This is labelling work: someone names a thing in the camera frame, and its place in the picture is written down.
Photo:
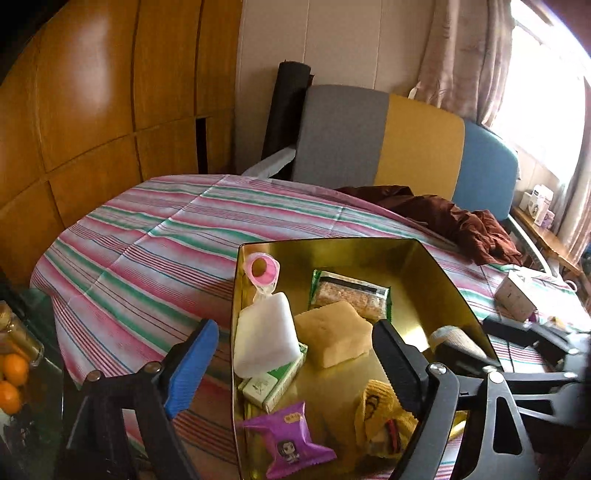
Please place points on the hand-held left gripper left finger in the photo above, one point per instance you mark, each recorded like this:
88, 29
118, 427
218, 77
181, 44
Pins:
191, 369

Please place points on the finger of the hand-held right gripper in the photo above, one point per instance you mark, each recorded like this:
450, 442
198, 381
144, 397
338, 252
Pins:
512, 332
535, 385

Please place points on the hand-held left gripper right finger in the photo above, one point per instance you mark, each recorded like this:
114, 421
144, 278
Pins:
397, 364

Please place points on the white knit roll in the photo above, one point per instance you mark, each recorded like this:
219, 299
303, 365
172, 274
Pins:
450, 334

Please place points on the pale yellow cake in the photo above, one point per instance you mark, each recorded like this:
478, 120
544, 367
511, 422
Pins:
332, 337

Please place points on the green white small box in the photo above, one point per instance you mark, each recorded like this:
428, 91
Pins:
272, 385

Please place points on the white pouch pink cap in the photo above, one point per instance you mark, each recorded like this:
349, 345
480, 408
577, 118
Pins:
268, 332

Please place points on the green cracker packet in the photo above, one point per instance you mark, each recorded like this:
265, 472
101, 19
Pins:
346, 295

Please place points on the gold metal tin box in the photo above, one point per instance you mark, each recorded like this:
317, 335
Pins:
406, 277

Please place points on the purple snack packet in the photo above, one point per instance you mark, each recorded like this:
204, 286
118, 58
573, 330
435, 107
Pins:
286, 438

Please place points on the white cardboard box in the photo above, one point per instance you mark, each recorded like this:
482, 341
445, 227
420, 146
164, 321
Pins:
515, 293

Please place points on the wooden side table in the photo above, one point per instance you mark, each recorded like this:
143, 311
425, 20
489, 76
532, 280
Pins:
545, 235

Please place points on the dark red crumpled cloth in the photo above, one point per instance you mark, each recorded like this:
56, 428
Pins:
452, 221

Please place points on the white boxes on side table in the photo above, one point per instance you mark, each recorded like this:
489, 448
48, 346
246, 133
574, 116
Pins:
538, 203

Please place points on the pink green striped bed sheet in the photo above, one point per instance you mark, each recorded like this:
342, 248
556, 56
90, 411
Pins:
138, 240

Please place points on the dark glass table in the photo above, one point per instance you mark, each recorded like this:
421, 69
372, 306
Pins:
41, 392

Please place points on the beige patterned curtain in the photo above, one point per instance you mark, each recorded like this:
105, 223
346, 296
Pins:
577, 194
461, 55

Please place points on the orange fruit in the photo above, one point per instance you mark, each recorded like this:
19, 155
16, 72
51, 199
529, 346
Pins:
9, 398
16, 368

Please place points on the gold capped bottle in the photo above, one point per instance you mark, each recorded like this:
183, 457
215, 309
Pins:
14, 330

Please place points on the grey yellow blue chair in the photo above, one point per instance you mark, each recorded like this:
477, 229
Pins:
415, 147

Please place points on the wooden wardrobe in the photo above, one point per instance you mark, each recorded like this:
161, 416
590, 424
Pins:
92, 115

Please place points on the black rolled mat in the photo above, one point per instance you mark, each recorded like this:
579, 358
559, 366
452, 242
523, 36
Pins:
286, 106

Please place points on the white bed frame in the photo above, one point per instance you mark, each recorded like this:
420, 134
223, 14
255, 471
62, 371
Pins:
272, 161

